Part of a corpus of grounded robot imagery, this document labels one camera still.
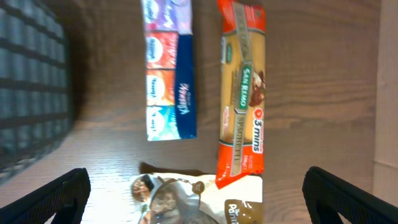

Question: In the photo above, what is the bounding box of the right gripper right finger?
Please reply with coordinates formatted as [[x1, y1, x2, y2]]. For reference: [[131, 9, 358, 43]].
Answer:
[[302, 166, 397, 224]]

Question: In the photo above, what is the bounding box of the grey plastic slotted basket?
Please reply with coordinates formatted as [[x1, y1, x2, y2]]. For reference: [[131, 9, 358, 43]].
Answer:
[[1, 0, 73, 183]]

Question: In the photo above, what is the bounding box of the San Remo spaghetti packet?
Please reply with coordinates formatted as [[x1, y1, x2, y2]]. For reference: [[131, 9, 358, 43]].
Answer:
[[215, 0, 266, 189]]

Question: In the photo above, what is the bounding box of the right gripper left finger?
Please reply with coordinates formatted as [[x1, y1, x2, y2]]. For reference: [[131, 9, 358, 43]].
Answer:
[[1, 168, 91, 224]]

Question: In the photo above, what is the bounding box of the cream snack pouch right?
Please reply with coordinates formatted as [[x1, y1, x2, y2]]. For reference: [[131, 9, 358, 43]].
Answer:
[[129, 162, 263, 224]]

